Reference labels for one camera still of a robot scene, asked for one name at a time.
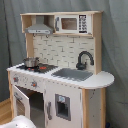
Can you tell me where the white oven door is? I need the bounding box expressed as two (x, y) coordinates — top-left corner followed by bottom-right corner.
(12, 86), (30, 118)

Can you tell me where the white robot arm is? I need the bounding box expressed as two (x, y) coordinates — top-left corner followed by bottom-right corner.
(0, 115), (36, 128)

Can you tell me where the wooden toy kitchen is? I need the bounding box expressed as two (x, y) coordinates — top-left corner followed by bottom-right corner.
(8, 11), (114, 128)

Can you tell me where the grey toy sink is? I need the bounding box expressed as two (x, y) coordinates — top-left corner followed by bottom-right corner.
(53, 68), (93, 81)

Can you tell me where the black toy faucet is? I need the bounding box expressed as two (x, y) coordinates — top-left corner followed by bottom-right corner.
(76, 51), (94, 70)

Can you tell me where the black toy stovetop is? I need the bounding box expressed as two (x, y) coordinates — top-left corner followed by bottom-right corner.
(19, 63), (56, 74)

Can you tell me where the silver toy pot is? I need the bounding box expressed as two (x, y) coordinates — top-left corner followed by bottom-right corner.
(23, 57), (39, 68)

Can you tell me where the right red stove knob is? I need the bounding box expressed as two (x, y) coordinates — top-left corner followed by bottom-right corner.
(31, 81), (37, 88)

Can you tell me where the red stove knob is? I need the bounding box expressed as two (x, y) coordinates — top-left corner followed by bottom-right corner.
(12, 76), (20, 83)
(31, 81), (37, 88)

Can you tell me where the white toy microwave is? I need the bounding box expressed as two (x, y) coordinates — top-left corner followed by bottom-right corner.
(55, 15), (92, 34)

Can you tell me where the white cabinet door with dispenser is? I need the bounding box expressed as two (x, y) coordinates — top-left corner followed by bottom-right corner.
(44, 82), (82, 128)

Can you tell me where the grey range hood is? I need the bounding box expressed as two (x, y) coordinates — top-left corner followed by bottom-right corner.
(25, 16), (53, 35)

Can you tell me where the left red stove knob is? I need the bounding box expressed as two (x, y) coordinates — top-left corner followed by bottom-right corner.
(12, 76), (20, 83)

